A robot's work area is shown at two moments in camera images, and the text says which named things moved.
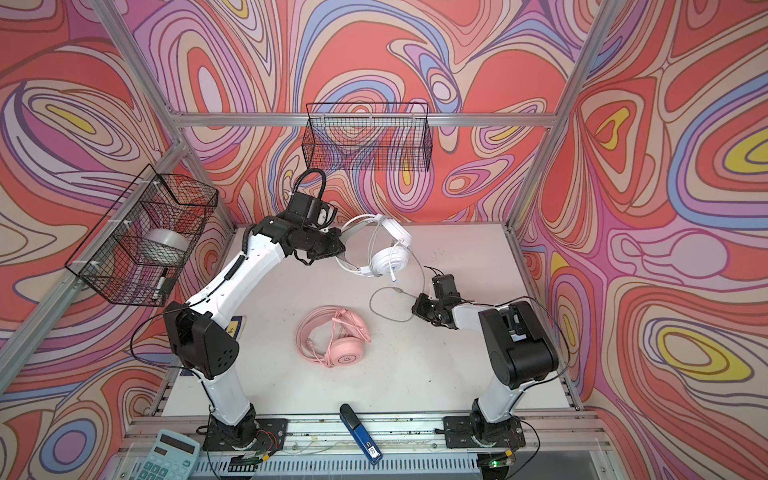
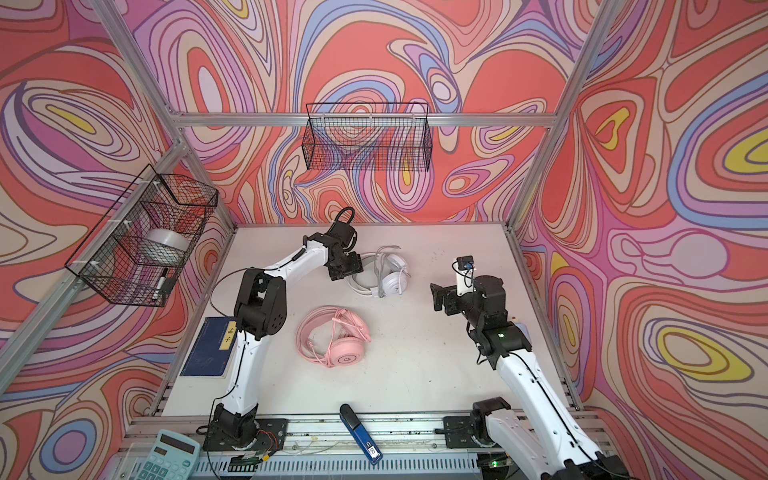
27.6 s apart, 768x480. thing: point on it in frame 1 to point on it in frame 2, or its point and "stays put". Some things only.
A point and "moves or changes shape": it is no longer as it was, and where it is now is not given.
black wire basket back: [373, 136] stays put
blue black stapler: [366, 444] stays put
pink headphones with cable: [330, 336] stays put
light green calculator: [174, 457] stays put
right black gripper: [418, 308] to [451, 298]
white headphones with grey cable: [389, 258] moves or changes shape
